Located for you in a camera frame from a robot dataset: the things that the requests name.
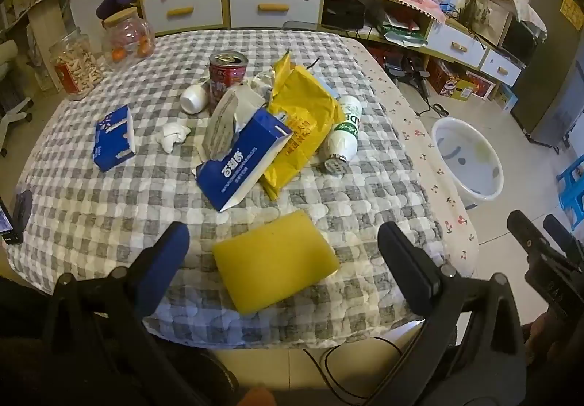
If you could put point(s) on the yellow sponge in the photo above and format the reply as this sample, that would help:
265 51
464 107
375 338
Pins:
273 260

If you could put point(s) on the white paper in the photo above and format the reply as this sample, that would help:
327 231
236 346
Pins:
260 84

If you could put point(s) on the torn grey carton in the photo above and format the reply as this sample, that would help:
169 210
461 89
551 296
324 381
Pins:
219 123

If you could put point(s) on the black pedal device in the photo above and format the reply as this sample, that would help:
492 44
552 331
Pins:
410 73

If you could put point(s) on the blue plastic stool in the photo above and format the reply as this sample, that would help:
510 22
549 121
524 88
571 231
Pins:
570 196

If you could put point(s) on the white tissue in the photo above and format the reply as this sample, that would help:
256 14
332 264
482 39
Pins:
171 134

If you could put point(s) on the round glass jar wooden lid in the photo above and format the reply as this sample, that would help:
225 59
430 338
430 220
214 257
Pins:
127 30

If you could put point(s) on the red crate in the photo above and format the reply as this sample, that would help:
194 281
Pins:
383 55

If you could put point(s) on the yellow plastic bag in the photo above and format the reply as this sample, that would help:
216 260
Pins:
305 114

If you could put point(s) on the red can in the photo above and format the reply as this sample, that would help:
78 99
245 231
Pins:
223 77

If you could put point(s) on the white office chair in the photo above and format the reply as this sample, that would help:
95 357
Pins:
13 114

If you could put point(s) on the colourful cardboard box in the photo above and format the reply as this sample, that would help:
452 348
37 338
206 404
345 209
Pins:
449 80

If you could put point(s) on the large blue cardboard box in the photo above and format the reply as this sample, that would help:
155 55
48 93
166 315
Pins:
246 159

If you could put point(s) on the cream cherry print tablecloth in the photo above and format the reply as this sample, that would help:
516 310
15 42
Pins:
424 146

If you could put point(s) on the small blue tissue pack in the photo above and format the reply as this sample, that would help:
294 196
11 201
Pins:
114 137

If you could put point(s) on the yellow sticker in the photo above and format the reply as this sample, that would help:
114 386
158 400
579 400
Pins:
572 11

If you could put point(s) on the beige cloth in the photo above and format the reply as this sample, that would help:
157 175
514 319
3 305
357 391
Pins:
524 4

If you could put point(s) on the white bottle green label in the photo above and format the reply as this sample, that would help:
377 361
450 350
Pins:
344 132

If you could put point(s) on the person's left hand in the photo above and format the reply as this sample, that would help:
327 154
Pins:
256 398

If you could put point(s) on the low yellow cabinet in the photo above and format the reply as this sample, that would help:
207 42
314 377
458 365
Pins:
438 52

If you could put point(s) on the black television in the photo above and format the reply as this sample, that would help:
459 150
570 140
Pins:
518 41

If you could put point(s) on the white plastic basin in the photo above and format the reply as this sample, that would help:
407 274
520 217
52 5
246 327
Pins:
456 132

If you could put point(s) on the clear snack jar red label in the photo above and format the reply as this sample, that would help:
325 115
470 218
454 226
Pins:
77 64

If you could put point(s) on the dark grey refrigerator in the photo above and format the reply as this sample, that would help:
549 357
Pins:
556 77

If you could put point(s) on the orange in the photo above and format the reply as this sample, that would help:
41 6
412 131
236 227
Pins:
117 54
145 45

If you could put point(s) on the black box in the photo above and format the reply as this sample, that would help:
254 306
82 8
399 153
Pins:
342 14

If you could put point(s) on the green bag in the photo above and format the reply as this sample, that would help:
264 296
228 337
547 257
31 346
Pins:
404 36

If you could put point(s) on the wooden bookshelf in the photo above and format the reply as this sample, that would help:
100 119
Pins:
41 0

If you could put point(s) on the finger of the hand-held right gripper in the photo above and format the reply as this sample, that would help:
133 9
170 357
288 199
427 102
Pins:
563 242
524 237

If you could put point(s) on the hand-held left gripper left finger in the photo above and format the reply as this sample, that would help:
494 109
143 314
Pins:
162 271

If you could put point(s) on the white cup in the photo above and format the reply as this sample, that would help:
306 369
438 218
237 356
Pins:
194 98

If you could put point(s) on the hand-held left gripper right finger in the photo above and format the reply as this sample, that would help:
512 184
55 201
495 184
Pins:
406 269

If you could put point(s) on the red cardboard box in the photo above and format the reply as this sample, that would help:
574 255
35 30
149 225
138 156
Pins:
481 87

